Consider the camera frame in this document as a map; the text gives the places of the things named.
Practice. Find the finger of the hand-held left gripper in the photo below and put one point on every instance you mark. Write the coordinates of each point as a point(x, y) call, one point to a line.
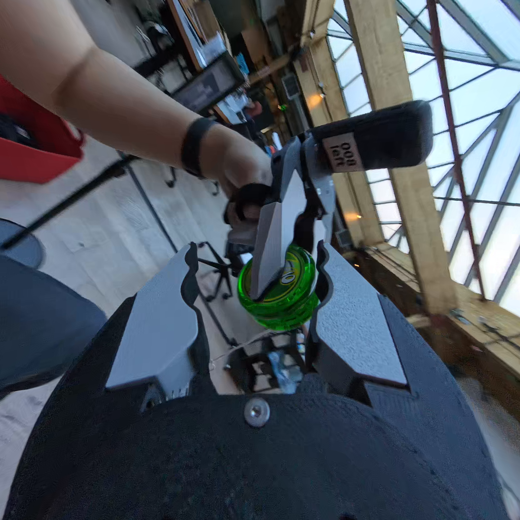
point(328, 229)
point(276, 231)

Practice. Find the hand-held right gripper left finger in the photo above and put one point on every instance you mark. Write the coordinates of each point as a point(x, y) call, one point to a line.
point(162, 337)

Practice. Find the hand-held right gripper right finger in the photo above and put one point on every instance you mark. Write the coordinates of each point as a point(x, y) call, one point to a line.
point(353, 325)

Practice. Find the green transparent yoyo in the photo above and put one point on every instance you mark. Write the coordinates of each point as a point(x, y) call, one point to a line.
point(284, 304)

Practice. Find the person's left forearm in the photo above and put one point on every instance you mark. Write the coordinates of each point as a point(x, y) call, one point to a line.
point(101, 81)

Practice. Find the person's left hand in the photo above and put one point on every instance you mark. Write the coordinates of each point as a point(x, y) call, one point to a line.
point(239, 162)

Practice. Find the black office chair base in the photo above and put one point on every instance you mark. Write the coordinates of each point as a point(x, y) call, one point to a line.
point(221, 268)

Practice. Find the wooden roof beam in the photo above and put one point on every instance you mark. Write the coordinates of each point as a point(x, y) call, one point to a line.
point(386, 61)

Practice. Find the glass skylight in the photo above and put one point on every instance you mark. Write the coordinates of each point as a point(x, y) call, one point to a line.
point(467, 122)

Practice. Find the black wristband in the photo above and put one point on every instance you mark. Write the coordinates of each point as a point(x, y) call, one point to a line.
point(195, 146)

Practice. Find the dark monitor screen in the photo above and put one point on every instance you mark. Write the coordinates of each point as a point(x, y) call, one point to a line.
point(207, 87)

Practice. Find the grey round seat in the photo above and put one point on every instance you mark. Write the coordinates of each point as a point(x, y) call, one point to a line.
point(20, 243)

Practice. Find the red plastic bin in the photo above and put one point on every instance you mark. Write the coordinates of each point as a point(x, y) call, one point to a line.
point(40, 162)

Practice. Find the black metal desk frame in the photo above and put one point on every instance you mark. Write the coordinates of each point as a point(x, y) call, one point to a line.
point(61, 204)

